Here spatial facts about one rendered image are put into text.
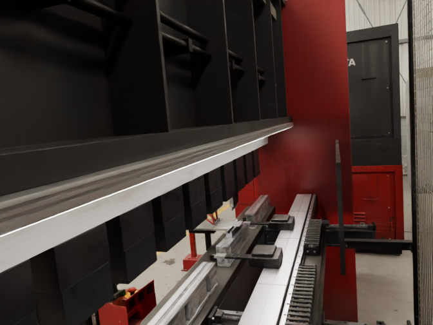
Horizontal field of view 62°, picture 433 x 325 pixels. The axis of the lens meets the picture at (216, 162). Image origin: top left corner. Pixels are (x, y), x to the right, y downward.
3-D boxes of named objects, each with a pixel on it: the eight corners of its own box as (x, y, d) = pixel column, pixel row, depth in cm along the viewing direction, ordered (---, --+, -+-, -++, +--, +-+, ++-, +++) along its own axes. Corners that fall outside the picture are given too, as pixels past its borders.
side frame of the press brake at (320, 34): (249, 298, 307) (228, 20, 281) (356, 307, 280) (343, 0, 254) (243, 313, 284) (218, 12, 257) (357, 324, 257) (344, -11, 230)
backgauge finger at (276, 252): (220, 253, 149) (218, 242, 148) (283, 256, 140) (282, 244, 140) (210, 265, 137) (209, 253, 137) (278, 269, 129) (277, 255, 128)
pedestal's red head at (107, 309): (131, 311, 172) (126, 275, 170) (158, 316, 165) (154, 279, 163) (100, 334, 155) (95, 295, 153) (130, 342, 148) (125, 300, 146)
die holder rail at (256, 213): (261, 207, 262) (260, 195, 261) (269, 207, 260) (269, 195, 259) (245, 229, 215) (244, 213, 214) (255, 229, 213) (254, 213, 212)
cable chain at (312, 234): (309, 226, 170) (309, 217, 170) (322, 226, 169) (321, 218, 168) (303, 255, 136) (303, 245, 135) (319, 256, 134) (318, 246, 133)
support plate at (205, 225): (192, 220, 202) (192, 218, 202) (237, 220, 193) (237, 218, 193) (179, 229, 185) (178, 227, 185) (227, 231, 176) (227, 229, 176)
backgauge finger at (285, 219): (245, 222, 190) (244, 213, 189) (294, 223, 182) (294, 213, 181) (239, 229, 179) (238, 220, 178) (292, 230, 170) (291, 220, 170)
